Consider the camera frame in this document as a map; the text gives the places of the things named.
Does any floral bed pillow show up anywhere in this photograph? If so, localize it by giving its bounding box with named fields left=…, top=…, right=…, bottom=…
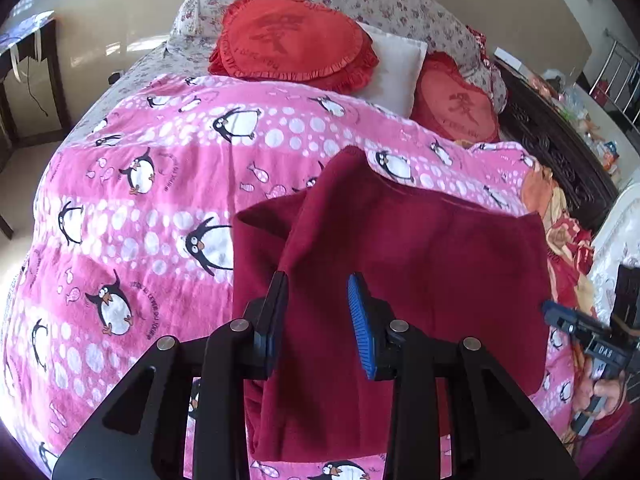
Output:
left=167, top=0, right=506, bottom=113

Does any orange red patterned cloth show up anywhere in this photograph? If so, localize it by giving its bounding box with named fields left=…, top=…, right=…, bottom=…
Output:
left=521, top=160, right=596, bottom=316

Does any dark red fleece garment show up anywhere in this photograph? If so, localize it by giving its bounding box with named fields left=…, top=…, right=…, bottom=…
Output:
left=232, top=148, right=551, bottom=463

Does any white square pillow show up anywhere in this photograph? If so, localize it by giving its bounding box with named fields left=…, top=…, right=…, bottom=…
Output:
left=355, top=23, right=428, bottom=118

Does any metal stair railing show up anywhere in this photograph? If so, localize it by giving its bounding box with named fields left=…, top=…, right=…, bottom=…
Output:
left=589, top=29, right=639, bottom=134

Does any pink penguin blanket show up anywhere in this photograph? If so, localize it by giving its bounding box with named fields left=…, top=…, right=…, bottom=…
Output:
left=1, top=75, right=574, bottom=478

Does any small red heart cushion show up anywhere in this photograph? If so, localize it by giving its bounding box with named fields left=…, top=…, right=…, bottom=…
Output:
left=410, top=52, right=499, bottom=144

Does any dark wooden desk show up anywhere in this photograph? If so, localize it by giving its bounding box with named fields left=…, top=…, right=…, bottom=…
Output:
left=0, top=8, right=72, bottom=241

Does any dark carved wooden headboard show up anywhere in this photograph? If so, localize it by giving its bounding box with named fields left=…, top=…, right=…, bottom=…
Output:
left=497, top=62, right=618, bottom=233

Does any large red heart cushion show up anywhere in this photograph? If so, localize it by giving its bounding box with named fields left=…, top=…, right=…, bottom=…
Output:
left=208, top=0, right=380, bottom=94

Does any person's right hand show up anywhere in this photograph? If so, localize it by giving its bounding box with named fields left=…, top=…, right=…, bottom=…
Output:
left=572, top=359, right=627, bottom=420

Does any white ornate chair back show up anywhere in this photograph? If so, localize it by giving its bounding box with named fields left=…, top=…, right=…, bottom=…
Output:
left=588, top=183, right=640, bottom=323

